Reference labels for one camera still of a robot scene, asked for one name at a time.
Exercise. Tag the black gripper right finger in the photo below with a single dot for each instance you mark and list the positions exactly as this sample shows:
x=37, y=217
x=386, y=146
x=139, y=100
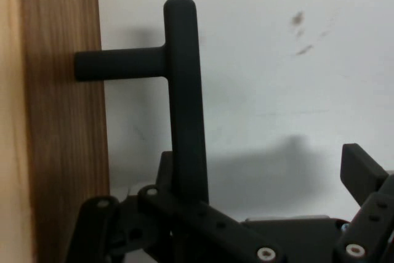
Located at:
x=360, y=173

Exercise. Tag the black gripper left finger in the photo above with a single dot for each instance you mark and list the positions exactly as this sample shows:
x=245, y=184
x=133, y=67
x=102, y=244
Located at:
x=197, y=226

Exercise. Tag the wooden cabinet panel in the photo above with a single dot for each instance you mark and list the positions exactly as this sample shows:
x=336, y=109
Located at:
x=58, y=121

